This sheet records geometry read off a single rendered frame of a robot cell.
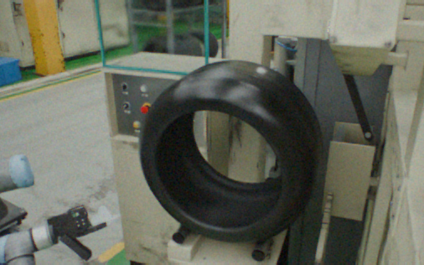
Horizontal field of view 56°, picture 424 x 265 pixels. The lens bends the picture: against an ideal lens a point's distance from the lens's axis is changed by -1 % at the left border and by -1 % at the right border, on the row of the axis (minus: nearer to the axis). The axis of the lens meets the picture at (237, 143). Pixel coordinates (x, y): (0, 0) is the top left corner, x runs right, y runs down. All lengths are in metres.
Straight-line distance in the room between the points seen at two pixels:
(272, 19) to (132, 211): 1.77
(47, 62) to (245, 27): 5.76
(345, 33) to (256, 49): 0.81
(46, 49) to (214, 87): 5.96
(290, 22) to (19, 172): 1.08
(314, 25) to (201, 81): 0.48
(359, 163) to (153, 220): 1.29
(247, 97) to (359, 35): 0.52
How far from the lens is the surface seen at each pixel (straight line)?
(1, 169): 1.53
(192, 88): 1.14
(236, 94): 1.09
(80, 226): 1.35
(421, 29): 0.74
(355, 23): 0.64
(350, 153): 1.41
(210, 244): 1.52
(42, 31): 6.91
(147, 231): 2.38
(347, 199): 1.50
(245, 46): 1.43
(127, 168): 2.21
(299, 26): 0.75
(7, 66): 6.90
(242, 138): 1.54
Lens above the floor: 1.77
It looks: 25 degrees down
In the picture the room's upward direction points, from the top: 1 degrees clockwise
